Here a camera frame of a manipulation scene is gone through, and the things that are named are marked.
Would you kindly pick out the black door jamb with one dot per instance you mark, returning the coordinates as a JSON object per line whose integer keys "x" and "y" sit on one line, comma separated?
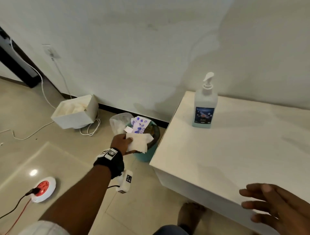
{"x": 14, "y": 65}

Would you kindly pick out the white checked shirt sleeve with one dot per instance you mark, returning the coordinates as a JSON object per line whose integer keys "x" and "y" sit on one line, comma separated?
{"x": 43, "y": 228}

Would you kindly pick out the person's right hand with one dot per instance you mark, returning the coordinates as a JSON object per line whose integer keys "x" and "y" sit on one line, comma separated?
{"x": 290, "y": 213}

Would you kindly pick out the red white extension socket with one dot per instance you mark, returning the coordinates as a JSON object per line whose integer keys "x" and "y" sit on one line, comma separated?
{"x": 47, "y": 191}

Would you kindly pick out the person's left hand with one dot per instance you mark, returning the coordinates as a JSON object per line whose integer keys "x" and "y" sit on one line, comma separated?
{"x": 119, "y": 144}

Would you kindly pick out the white wiping tissue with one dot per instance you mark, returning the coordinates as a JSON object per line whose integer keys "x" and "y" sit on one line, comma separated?
{"x": 139, "y": 142}

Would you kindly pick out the large white bottle blue label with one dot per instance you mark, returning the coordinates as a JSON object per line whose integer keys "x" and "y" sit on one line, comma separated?
{"x": 205, "y": 113}

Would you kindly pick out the person's left forearm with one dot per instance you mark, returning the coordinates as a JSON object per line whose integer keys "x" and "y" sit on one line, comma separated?
{"x": 82, "y": 201}

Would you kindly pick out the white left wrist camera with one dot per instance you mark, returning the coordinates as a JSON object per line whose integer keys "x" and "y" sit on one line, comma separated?
{"x": 126, "y": 182}

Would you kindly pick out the white wall socket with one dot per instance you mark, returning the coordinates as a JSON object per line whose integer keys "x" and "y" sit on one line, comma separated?
{"x": 50, "y": 50}

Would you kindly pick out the teal waste bin with trash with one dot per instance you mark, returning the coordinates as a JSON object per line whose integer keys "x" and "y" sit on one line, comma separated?
{"x": 118, "y": 123}

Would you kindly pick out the cream cloth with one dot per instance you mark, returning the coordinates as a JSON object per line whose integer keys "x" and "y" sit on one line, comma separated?
{"x": 72, "y": 109}

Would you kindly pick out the white cardboard box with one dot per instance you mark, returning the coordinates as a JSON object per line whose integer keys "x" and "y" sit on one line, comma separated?
{"x": 75, "y": 118}

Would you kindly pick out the person's right foot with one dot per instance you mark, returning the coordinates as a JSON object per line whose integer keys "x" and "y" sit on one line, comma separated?
{"x": 190, "y": 215}

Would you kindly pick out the person's right leg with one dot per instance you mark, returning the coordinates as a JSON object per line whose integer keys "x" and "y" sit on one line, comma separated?
{"x": 169, "y": 230}

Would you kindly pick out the white paper with blue prints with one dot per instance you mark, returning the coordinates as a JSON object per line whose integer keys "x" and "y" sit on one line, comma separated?
{"x": 140, "y": 124}

